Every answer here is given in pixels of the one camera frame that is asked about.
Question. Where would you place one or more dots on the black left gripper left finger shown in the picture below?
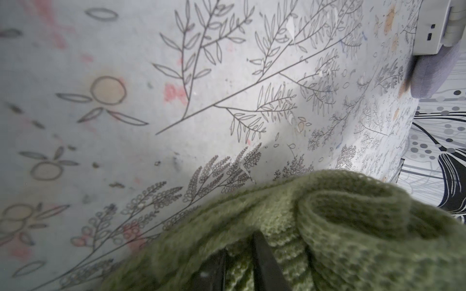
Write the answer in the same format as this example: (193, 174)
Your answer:
(212, 274)

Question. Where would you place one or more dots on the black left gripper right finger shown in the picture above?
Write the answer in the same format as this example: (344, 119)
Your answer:
(268, 274)

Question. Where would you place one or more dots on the lavender flat pad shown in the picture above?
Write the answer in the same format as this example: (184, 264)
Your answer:
(431, 71)

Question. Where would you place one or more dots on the white rectangular box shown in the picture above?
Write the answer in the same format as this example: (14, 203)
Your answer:
(440, 23)

